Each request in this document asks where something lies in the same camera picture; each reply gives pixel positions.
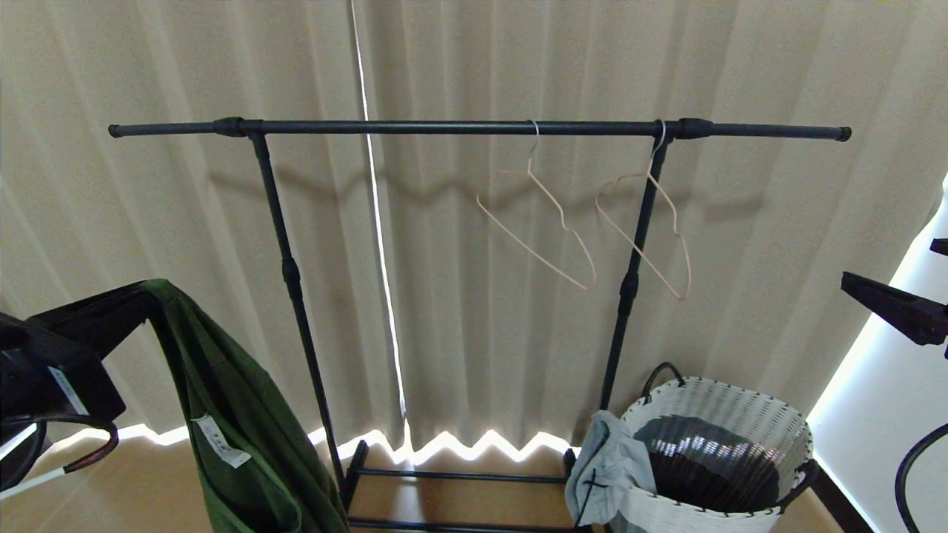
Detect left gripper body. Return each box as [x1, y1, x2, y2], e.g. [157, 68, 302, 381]
[0, 311, 128, 446]

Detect green shirt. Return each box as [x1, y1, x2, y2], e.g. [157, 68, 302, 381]
[141, 278, 351, 533]

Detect white laundry basket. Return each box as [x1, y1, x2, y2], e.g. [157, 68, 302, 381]
[621, 361, 821, 533]

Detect pink clothes hanger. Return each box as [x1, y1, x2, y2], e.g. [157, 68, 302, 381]
[595, 119, 693, 302]
[475, 119, 598, 292]

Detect black clothes rack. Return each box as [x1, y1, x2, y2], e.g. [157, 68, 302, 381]
[108, 116, 853, 533]

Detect pale grey shorts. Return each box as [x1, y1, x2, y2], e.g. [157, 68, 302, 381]
[564, 410, 659, 529]

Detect beige curtain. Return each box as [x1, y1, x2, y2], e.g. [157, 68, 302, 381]
[0, 0, 948, 469]

